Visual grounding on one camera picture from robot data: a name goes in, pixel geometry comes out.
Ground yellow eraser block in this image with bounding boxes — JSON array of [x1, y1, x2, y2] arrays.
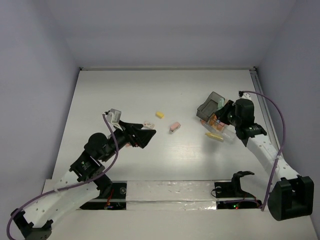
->
[[155, 111, 165, 119]]

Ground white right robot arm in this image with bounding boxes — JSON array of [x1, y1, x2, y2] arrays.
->
[[215, 98, 314, 221]]

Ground clear plastic container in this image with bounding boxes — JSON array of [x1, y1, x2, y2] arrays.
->
[[200, 120, 236, 144]]

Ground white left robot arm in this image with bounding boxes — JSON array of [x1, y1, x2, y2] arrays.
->
[[9, 121, 156, 240]]

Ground yellow highlighter pen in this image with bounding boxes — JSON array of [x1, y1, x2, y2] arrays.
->
[[205, 132, 224, 143]]

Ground green highlighter pen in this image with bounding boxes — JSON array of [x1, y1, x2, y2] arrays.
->
[[217, 97, 225, 110]]

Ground pink mini stapler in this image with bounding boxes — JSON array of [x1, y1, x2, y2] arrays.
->
[[169, 122, 181, 133]]

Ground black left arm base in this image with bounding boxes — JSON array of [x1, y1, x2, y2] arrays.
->
[[79, 175, 127, 211]]

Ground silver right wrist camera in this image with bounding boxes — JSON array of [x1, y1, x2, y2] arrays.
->
[[238, 91, 252, 101]]

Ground grey boxed eraser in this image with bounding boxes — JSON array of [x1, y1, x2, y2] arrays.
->
[[143, 121, 155, 130]]

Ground smoky grey plastic container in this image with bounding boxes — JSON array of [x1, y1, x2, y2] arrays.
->
[[196, 91, 226, 122]]

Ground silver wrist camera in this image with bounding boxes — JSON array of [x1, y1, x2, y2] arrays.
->
[[103, 108, 122, 129], [238, 91, 252, 101]]

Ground orange highlighter pen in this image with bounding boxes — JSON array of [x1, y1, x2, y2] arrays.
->
[[208, 116, 219, 128]]

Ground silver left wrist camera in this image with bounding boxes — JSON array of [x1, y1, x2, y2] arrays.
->
[[103, 108, 122, 129]]

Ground blue highlighter pen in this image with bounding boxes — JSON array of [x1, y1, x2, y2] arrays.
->
[[217, 120, 225, 127]]

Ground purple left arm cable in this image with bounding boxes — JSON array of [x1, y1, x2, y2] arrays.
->
[[6, 113, 120, 240]]

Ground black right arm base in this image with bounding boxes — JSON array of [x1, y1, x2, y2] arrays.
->
[[210, 171, 262, 210]]

